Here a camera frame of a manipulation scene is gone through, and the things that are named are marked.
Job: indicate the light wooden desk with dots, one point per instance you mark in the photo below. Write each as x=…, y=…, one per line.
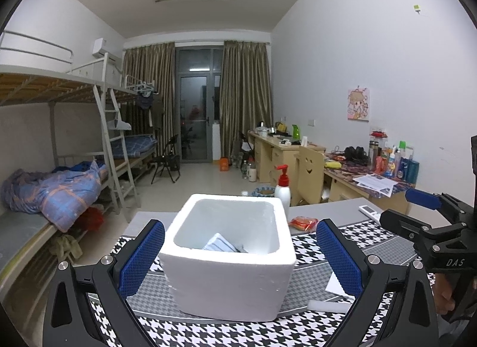
x=275, y=156
x=343, y=192

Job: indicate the white remote control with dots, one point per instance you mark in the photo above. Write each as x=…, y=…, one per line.
x=369, y=211

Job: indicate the group of toiletry bottles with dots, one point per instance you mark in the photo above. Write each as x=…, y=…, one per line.
x=400, y=168

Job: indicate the white foam tube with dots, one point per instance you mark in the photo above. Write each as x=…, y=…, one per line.
x=328, y=306

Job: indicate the white red pump bottle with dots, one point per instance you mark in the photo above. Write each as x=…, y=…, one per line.
x=282, y=194

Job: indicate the black white houndstooth tablecloth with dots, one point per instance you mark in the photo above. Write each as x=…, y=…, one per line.
x=261, y=332

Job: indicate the white bunk bed ladder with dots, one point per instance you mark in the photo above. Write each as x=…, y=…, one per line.
x=115, y=153

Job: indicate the pink cartoon wall poster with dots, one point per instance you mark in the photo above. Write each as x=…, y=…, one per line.
x=358, y=104

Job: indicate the white air conditioner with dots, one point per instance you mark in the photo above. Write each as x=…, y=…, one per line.
x=100, y=45

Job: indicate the red ornament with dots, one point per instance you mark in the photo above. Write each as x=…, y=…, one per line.
x=378, y=133

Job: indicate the blue plaid bed sheet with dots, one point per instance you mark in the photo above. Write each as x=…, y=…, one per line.
x=134, y=143

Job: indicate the orange detergent jug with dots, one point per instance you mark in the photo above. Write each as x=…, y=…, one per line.
x=223, y=165

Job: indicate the yellow pouch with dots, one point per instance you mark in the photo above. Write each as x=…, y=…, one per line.
x=332, y=164

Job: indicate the wooden chair with cutouts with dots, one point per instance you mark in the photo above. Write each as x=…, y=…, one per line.
x=309, y=171

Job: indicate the black headphones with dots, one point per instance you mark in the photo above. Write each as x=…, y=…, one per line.
x=356, y=153

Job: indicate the brown curtain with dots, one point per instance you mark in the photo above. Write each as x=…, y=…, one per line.
x=246, y=89
x=149, y=67

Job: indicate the black folding chair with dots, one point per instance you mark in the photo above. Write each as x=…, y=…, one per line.
x=166, y=160

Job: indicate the blue plaid quilt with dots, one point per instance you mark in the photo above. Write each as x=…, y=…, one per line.
x=56, y=194

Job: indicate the white foam box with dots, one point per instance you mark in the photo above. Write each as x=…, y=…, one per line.
x=223, y=280

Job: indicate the person's right hand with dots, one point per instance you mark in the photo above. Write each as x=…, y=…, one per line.
x=443, y=294

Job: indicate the green plastic container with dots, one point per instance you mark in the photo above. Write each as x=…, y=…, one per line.
x=296, y=132

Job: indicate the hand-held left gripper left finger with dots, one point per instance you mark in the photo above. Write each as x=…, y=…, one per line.
x=145, y=257

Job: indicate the light blue striped cloth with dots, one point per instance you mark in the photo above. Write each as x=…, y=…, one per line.
x=220, y=242

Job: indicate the printed paper sheets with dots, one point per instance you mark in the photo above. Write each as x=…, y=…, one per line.
x=374, y=183

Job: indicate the white metal bunk bed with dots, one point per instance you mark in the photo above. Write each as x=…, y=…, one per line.
x=44, y=86
x=126, y=86

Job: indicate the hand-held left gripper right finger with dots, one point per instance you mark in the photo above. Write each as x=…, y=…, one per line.
x=339, y=257

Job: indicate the red cloth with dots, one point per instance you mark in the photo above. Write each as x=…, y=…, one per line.
x=93, y=220

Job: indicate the red snack packet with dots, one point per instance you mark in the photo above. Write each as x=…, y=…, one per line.
x=302, y=224

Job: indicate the olive green cloth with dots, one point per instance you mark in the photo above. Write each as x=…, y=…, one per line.
x=67, y=248

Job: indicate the dark hanging clothes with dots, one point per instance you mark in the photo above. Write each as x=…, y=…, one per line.
x=149, y=108

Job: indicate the steel thermos flask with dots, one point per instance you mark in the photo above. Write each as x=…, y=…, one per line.
x=373, y=150

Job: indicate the white flask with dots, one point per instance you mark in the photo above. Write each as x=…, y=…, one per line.
x=252, y=174

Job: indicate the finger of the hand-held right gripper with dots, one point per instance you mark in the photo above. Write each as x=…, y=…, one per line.
x=406, y=222
x=425, y=198

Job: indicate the glass balcony door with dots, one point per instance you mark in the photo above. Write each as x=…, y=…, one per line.
x=197, y=108

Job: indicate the white paper sheet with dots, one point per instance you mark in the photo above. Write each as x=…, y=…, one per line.
x=333, y=287

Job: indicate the colourful printed desk mat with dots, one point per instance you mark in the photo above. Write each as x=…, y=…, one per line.
x=341, y=171

